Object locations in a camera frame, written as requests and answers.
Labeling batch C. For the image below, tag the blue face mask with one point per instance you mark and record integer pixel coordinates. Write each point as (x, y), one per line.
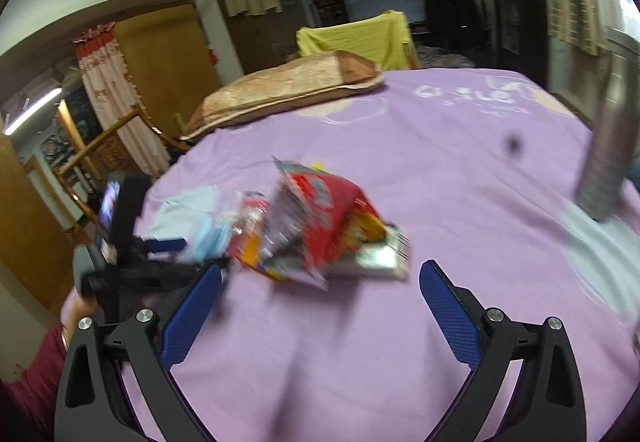
(195, 217)

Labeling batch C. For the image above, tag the black jacket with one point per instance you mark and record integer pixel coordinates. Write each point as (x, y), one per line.
(452, 16)

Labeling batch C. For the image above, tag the wooden door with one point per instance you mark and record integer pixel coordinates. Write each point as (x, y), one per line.
(30, 222)

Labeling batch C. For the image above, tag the red white curtain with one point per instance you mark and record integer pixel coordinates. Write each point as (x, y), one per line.
(120, 96)

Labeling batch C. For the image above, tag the patterned steel bottle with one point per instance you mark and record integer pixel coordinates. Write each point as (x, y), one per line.
(607, 146)

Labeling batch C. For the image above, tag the wooden wardrobe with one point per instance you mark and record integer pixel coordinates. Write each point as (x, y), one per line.
(165, 51)

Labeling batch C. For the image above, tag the orange packet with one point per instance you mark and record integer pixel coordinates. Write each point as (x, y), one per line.
(247, 232)

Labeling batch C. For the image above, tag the purple printed sheet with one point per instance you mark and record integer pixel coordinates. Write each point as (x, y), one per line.
(400, 171)

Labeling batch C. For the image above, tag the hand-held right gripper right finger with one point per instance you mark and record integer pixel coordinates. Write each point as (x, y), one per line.
(447, 317)

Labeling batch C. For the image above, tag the red snack bag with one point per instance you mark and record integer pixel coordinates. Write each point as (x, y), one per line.
(320, 217)

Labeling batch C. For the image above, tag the small white box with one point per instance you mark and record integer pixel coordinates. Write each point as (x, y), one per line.
(380, 257)

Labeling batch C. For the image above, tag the fluorescent tube lamp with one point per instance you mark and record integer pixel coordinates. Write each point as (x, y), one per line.
(30, 111)

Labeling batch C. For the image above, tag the wooden chair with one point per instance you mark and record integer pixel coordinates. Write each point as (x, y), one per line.
(100, 141)

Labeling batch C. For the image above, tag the yellow towel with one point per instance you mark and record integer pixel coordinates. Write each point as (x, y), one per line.
(360, 41)

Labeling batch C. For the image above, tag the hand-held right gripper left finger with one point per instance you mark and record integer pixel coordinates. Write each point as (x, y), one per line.
(192, 317)

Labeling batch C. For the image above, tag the person's left forearm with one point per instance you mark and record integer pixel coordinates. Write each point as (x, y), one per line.
(35, 372)

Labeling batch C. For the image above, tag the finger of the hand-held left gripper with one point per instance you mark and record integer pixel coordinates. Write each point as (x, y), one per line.
(165, 274)
(165, 244)

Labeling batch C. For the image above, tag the brown gold pillow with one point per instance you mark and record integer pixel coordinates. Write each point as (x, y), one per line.
(280, 86)

